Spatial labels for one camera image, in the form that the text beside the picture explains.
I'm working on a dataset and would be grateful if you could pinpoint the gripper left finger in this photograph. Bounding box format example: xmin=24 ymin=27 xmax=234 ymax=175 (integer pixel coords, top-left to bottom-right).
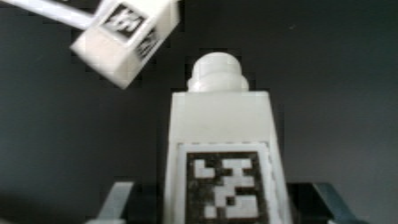
xmin=85 ymin=182 xmax=135 ymax=224

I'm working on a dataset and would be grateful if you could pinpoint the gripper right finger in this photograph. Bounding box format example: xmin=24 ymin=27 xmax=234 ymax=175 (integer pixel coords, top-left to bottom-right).
xmin=295 ymin=183 xmax=369 ymax=224

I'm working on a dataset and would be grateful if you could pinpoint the white leg with tag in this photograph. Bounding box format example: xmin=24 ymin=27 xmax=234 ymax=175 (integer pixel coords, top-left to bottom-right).
xmin=163 ymin=52 xmax=293 ymax=224

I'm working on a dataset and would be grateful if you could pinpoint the white leg centre right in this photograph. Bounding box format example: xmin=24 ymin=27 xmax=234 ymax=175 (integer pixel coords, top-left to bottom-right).
xmin=69 ymin=0 xmax=181 ymax=90

